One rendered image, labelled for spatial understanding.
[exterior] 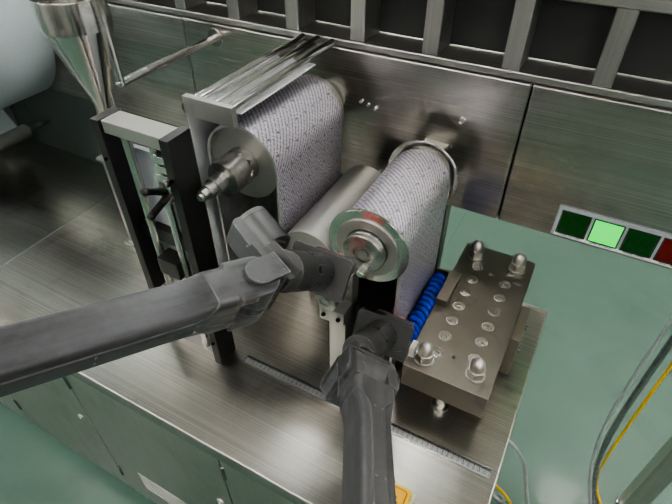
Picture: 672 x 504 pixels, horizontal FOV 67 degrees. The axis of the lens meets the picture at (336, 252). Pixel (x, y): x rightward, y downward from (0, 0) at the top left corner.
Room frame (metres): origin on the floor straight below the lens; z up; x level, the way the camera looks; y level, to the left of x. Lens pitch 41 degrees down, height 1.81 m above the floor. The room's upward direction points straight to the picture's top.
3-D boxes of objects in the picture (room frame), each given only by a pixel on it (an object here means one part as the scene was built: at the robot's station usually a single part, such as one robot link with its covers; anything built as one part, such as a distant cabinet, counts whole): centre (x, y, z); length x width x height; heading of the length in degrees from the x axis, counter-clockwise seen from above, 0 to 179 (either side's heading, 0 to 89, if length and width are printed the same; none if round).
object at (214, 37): (1.06, 0.35, 1.41); 0.30 x 0.04 x 0.04; 152
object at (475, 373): (0.54, -0.25, 1.05); 0.04 x 0.04 x 0.04
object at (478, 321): (0.70, -0.29, 1.00); 0.40 x 0.16 x 0.06; 152
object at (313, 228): (0.81, -0.01, 1.17); 0.26 x 0.12 x 0.12; 152
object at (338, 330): (0.63, 0.00, 1.05); 0.06 x 0.05 x 0.31; 152
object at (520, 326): (0.67, -0.38, 0.96); 0.10 x 0.03 x 0.11; 152
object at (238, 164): (0.74, 0.18, 1.33); 0.06 x 0.06 x 0.06; 62
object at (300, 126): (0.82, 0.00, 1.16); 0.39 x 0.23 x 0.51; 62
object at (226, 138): (0.88, 0.10, 1.33); 0.25 x 0.14 x 0.14; 152
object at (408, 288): (0.72, -0.16, 1.10); 0.23 x 0.01 x 0.18; 152
